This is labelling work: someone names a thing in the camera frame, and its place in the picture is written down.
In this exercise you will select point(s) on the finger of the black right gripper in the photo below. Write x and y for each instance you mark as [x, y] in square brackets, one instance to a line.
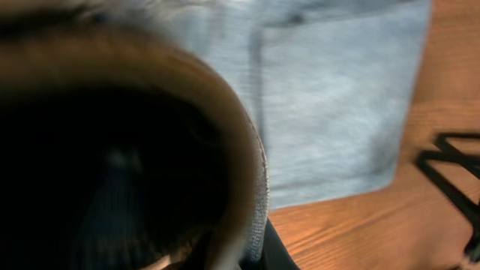
[455, 157]

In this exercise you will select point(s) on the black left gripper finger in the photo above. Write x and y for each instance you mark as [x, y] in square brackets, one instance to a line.
[274, 254]

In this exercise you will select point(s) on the light blue denim jeans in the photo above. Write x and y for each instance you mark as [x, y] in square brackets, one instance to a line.
[159, 134]

